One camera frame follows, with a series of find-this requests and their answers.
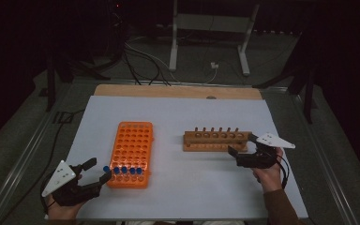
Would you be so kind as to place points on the white plug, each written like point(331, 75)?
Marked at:
point(214, 65)

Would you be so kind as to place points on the wooden test tube rack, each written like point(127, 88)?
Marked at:
point(215, 146)

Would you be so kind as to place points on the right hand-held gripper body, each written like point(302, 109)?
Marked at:
point(256, 161)

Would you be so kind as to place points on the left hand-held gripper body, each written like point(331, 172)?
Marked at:
point(75, 193)

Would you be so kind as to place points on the white metal stand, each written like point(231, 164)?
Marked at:
point(212, 23)

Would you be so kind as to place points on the blue-capped clear tube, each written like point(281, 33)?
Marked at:
point(116, 170)
point(124, 169)
point(139, 170)
point(132, 171)
point(106, 169)

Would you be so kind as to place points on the metal floor rail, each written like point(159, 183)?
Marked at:
point(22, 162)
point(331, 175)

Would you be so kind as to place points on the person's left hand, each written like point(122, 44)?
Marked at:
point(62, 212)

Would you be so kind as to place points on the black tripod stand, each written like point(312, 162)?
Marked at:
point(50, 87)
point(308, 100)

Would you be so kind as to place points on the person's right hand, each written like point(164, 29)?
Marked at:
point(270, 178)

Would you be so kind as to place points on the orange plastic tube rack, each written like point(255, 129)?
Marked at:
point(131, 146)

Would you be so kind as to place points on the dark power strip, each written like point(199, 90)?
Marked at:
point(275, 32)

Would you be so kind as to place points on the white table mat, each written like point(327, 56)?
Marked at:
point(175, 187)

